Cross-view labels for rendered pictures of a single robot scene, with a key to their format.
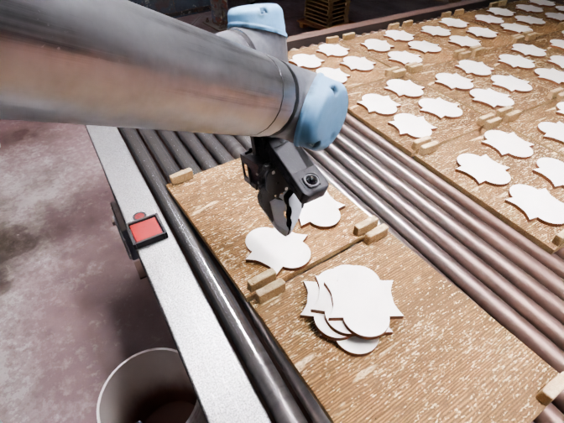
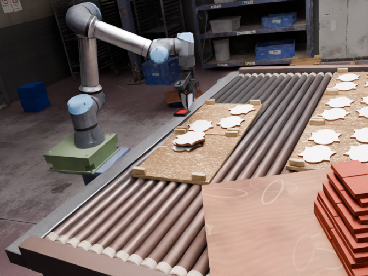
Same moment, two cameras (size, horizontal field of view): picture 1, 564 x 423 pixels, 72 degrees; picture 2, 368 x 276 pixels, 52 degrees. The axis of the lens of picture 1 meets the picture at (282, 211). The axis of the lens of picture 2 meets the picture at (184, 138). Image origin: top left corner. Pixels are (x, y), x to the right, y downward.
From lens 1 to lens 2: 1.56 m
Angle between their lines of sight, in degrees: 54
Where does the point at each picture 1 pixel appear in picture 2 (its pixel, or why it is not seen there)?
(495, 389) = (188, 171)
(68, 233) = not seen: hidden behind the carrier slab
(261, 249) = (195, 124)
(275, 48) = (182, 44)
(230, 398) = (143, 146)
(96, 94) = (104, 37)
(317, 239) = (215, 130)
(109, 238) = not seen: hidden behind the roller
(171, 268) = (173, 122)
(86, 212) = not seen: hidden behind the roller
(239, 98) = (130, 44)
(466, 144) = (344, 128)
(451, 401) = (175, 167)
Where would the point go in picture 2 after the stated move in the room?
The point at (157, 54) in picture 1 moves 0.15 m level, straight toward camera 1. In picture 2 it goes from (113, 34) to (85, 42)
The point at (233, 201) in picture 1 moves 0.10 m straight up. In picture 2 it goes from (213, 113) to (211, 96)
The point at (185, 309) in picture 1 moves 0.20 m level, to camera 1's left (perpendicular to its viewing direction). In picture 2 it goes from (162, 130) to (145, 121)
